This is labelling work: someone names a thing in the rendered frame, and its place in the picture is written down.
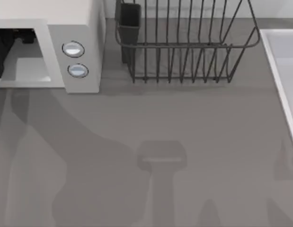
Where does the round silver microwave knob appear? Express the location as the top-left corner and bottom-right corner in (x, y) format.
(62, 40), (85, 58)
(67, 63), (89, 79)

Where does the white sink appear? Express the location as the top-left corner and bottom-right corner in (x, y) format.
(259, 29), (293, 158)

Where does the dark wire dish rack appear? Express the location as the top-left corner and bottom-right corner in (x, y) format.
(115, 0), (261, 84)

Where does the pale microwave oven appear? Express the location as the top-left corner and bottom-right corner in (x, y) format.
(0, 0), (107, 95)

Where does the black cutlery holder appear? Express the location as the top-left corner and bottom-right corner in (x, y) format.
(115, 0), (142, 64)

